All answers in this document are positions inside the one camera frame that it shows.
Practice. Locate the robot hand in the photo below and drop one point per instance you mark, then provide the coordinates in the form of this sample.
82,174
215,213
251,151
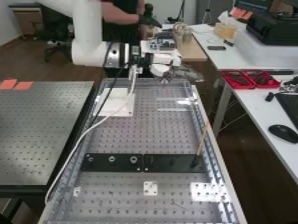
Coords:
166,59

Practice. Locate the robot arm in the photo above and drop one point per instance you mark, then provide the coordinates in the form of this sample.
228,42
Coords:
87,26

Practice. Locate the thin drill bit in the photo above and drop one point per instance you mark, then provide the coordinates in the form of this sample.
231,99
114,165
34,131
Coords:
180,206

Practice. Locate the black phone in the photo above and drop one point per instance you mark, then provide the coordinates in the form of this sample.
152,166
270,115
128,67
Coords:
216,48

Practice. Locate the person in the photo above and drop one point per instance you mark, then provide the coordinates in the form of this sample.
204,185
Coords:
122,18

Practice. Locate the small white box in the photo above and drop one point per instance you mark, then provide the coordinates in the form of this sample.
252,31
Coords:
115,103

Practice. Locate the red tray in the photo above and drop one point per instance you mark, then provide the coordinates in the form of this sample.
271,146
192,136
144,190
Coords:
239,80
266,78

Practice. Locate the long white desk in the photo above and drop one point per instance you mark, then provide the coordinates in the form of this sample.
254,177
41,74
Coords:
248,56

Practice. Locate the clear box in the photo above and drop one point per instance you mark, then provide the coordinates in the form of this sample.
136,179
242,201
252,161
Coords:
155,143

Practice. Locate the large black case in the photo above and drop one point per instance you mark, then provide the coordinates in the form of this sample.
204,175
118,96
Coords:
273,28

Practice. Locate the black office chair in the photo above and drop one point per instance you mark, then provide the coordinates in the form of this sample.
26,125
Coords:
55,31

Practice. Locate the thin stick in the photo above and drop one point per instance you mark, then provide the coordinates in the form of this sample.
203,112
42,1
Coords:
203,141

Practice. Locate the black plate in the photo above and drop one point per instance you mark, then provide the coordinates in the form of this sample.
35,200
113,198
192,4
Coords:
174,163

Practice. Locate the black keyboard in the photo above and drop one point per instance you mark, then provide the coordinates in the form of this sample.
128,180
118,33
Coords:
291,108

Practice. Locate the orange card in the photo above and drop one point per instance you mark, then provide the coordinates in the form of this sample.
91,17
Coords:
23,86
9,84

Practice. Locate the wooden cabinet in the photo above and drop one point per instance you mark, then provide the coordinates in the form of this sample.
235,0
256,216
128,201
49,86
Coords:
26,20

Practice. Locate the black computer mouse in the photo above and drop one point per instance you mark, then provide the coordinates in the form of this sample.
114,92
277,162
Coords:
284,133

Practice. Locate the black metal table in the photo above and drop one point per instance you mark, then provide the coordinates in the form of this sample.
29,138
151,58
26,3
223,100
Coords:
41,130

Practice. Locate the small white square block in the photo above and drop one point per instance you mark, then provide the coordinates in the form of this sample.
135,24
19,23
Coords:
151,188

